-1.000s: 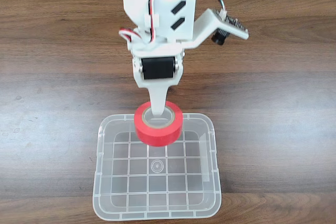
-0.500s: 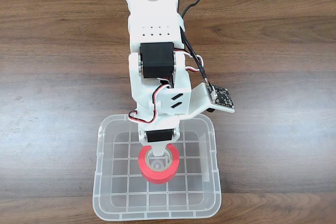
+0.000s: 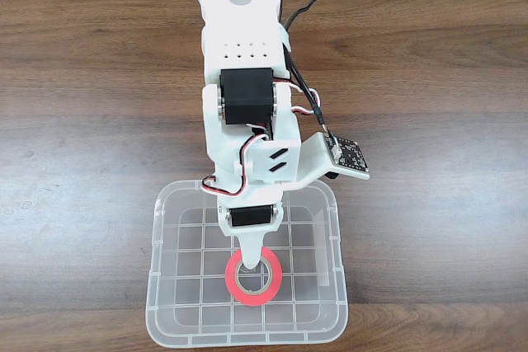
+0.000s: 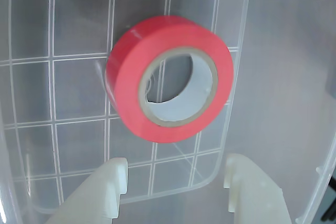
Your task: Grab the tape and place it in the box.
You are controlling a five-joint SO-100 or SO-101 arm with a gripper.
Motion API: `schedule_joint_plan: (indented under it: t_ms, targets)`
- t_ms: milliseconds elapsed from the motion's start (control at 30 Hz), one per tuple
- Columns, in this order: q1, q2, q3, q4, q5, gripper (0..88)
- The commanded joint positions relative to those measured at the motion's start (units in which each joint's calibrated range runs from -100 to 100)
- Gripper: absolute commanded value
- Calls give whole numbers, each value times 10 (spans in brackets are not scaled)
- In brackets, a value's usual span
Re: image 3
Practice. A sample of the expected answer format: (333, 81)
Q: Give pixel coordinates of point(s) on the red tape roll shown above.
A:
(253, 296)

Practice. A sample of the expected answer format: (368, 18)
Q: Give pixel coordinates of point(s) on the clear plastic box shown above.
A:
(185, 245)

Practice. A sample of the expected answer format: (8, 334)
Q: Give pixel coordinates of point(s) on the camera board on white bracket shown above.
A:
(350, 158)

